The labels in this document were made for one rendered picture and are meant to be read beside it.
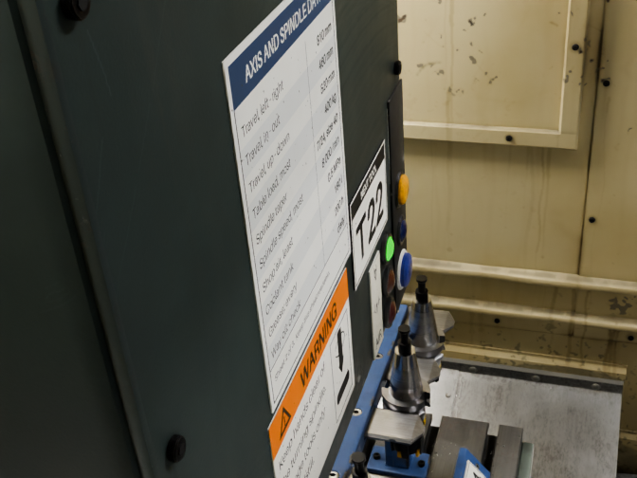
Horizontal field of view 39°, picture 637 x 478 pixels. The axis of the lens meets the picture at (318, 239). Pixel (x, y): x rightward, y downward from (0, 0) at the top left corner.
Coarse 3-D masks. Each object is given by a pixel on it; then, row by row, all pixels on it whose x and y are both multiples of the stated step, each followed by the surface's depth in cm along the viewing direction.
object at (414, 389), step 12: (396, 348) 113; (396, 360) 113; (408, 360) 112; (396, 372) 113; (408, 372) 113; (396, 384) 114; (408, 384) 114; (420, 384) 115; (396, 396) 115; (408, 396) 114
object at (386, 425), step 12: (372, 420) 114; (384, 420) 113; (396, 420) 113; (408, 420) 113; (420, 420) 113; (372, 432) 112; (384, 432) 112; (396, 432) 111; (408, 432) 111; (420, 432) 111; (408, 444) 110
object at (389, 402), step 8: (424, 384) 117; (384, 392) 117; (424, 392) 116; (384, 400) 116; (392, 400) 115; (416, 400) 115; (424, 400) 115; (384, 408) 117; (392, 408) 115; (400, 408) 114; (408, 408) 114; (416, 408) 114
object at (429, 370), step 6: (420, 360) 123; (426, 360) 123; (432, 360) 122; (390, 366) 122; (420, 366) 122; (426, 366) 122; (432, 366) 121; (438, 366) 122; (390, 372) 121; (420, 372) 121; (426, 372) 121; (432, 372) 121; (438, 372) 121; (426, 378) 119; (432, 378) 120
